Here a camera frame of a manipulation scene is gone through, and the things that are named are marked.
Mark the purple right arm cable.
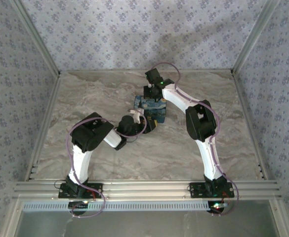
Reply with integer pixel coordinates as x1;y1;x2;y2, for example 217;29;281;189
151;62;240;217

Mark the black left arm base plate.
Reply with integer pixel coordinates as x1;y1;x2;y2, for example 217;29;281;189
58;183;103;199

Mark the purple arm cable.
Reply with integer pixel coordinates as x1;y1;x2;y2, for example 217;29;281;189
64;108;148;218
151;62;240;217

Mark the long aluminium base rail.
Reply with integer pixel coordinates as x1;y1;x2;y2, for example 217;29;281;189
12;180;282;200

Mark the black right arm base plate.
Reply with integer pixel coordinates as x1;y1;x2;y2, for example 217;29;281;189
188;182;235;198

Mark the black adapter with indicator light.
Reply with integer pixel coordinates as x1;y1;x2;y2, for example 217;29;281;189
68;200;89;216
207;200;228;214

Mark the aluminium frame corner post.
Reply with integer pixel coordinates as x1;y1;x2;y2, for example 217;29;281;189
12;0;61;76
231;0;281;75

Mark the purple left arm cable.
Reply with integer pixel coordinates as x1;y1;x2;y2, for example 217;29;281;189
64;108;148;218

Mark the grey slotted cable duct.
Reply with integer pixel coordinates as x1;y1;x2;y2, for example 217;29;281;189
22;200;209;212

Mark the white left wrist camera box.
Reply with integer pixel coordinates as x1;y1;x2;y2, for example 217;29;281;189
130;108;145;124

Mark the blue starry night print box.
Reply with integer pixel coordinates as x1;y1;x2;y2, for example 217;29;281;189
133;95;167;124

